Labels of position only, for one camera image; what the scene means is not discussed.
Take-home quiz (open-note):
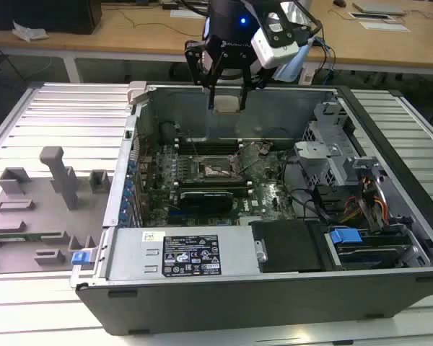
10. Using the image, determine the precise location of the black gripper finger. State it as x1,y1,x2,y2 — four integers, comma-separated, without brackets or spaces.
239,53,275,111
184,41,225,111

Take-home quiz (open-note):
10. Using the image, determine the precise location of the silver square CPU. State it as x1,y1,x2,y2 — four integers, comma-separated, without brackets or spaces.
214,95,243,115

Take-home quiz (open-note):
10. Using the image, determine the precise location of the metal CPU socket cover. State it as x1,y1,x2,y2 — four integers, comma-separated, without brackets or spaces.
229,143,271,174

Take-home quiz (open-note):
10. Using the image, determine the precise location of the black RAM slot bank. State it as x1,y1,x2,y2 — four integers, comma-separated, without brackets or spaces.
172,179,254,198
175,139,243,156

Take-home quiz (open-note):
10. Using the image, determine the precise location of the CPU socket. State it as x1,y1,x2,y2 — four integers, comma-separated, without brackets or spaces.
197,154,241,183

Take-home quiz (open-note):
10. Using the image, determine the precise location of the white paper sheet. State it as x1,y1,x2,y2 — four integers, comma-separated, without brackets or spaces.
359,20,411,33
170,7,209,18

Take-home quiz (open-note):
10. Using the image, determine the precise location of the grey case latch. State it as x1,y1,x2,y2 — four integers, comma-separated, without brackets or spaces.
126,81,148,106

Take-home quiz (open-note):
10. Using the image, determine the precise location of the wooden desk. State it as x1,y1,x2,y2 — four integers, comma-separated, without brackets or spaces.
0,0,433,86

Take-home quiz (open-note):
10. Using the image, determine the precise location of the silver metal drive cage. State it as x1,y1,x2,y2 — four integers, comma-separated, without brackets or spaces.
294,102,387,192

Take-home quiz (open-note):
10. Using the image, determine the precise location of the green motherboard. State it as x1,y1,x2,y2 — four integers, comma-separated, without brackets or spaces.
136,139,297,229

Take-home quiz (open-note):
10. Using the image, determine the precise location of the white strip with black window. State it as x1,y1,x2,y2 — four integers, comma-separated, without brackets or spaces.
348,12,391,21

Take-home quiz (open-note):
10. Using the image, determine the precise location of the silver flat laptop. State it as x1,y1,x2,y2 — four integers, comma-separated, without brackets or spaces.
351,1,407,16

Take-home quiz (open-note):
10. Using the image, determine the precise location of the black box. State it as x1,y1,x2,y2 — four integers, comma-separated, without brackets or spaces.
0,0,104,35

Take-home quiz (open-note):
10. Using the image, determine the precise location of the crumpled white wrapper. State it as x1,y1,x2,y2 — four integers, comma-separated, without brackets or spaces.
12,19,50,43

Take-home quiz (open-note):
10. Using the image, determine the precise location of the black plastic shroud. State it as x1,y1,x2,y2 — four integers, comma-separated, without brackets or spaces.
250,219,329,273

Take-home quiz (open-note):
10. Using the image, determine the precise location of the silver power supply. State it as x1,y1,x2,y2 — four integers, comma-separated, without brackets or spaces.
106,226,261,280

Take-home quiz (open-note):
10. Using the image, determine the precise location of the hard disk in blue carrier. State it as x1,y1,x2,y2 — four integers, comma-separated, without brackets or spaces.
328,227,414,270

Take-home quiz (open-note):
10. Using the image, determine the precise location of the grey parts rack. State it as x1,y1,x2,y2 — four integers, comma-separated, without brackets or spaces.
0,146,113,275

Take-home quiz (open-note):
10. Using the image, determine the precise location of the blue case latch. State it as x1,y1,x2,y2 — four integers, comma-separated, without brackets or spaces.
71,250,90,267

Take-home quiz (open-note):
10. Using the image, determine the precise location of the open black PC case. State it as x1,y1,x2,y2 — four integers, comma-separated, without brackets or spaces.
70,81,433,336

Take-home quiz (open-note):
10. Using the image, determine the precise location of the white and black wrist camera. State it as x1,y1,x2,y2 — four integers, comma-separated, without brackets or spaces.
251,12,301,69

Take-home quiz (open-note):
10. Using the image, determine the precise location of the blue cable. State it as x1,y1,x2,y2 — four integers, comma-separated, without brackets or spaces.
315,35,337,87

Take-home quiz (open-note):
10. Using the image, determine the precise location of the black camera cable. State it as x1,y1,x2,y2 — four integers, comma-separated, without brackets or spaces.
292,16,324,48

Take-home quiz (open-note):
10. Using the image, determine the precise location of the orange yellow wire bundle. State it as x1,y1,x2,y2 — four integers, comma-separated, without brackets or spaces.
341,174,390,224

